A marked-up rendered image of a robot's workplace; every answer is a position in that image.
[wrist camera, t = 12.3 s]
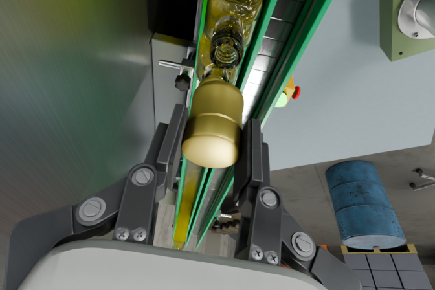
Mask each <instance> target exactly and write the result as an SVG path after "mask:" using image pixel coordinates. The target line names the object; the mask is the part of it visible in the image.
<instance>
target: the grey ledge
mask: <svg viewBox="0 0 435 290"><path fill-rule="evenodd" d="M189 43H193V41H189V40H185V39H181V38H175V37H172V36H167V35H164V34H158V33H155V34H154V35H153V37H152V39H151V47H152V62H153V91H154V106H155V130H156V129H157V126H158V124H159V122H162V123H166V124H169V123H170V119H171V117H172V113H173V110H174V107H175V105H176V104H182V105H185V107H186V101H187V94H188V91H186V90H184V91H180V90H179V89H177V88H176V87H175V79H176V78H177V75H180V74H179V73H180V70H179V69H173V68H170V67H165V66H161V65H159V60H160V59H162V60H168V61H172V62H176V63H181V62H182V60H183V58H185V59H187V50H188V44H189ZM176 194H177V192H173V191H170V189H168V193H167V194H166V195H165V198H164V199H162V200H160V201H159V203H163V204H167V205H175V200H176Z"/></svg>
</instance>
